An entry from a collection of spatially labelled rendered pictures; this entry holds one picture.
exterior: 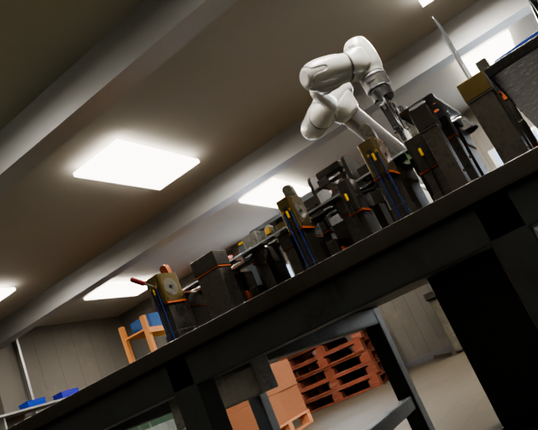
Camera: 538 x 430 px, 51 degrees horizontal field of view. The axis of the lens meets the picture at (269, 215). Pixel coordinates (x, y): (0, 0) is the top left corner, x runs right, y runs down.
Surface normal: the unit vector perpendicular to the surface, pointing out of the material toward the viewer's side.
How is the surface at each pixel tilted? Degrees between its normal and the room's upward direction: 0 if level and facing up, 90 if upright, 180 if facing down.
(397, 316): 90
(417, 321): 90
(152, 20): 90
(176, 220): 90
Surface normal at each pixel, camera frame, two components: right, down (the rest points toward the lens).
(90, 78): -0.48, -0.07
